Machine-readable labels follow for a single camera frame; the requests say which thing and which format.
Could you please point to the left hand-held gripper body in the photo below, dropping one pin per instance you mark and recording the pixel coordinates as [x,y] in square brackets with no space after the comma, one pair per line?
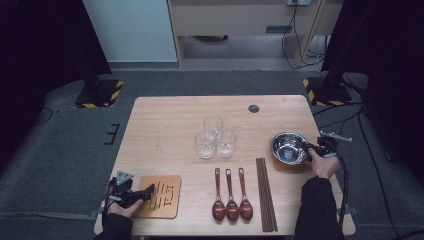
[120,193]

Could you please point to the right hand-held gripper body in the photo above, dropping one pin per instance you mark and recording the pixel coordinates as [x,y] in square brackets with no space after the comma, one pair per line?
[326,146]

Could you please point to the stainless steel bowl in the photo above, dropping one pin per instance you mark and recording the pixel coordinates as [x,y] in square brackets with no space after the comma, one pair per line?
[288,148]

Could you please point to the wooden slotted trivet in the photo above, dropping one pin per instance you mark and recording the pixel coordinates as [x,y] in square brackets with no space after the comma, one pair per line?
[283,167]
[166,206]

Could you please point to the bundle of brown chopsticks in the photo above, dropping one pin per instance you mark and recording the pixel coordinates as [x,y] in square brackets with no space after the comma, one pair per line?
[266,196]

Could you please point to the reddish brown wooden spoon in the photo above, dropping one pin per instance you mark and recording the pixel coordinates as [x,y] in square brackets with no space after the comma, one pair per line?
[218,210]
[246,210]
[232,210]

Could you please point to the person's right hand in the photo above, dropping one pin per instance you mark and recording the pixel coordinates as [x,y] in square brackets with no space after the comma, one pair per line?
[325,166]

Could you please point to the person's left hand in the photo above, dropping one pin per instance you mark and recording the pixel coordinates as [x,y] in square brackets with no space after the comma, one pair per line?
[125,212]

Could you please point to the grey tape strip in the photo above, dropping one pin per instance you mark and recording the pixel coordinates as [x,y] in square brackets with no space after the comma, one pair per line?
[352,210]
[96,213]

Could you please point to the black yellow striped stand base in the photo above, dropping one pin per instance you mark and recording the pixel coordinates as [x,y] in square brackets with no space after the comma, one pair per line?
[100,95]
[328,95]

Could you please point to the clear drinking glass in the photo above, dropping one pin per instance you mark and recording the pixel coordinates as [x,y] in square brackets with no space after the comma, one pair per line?
[213,125]
[226,146]
[205,148]

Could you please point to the black curtain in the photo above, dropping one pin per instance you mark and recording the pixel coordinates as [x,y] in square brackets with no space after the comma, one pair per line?
[386,50]
[40,50]

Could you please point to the white power strip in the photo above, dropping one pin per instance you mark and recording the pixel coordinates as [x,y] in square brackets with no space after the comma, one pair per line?
[299,2]

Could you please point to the beige wooden desk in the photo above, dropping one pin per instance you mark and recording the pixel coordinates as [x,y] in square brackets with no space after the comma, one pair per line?
[233,18]

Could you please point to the white cabinet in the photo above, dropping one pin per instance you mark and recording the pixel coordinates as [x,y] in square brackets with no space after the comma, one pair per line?
[133,30]

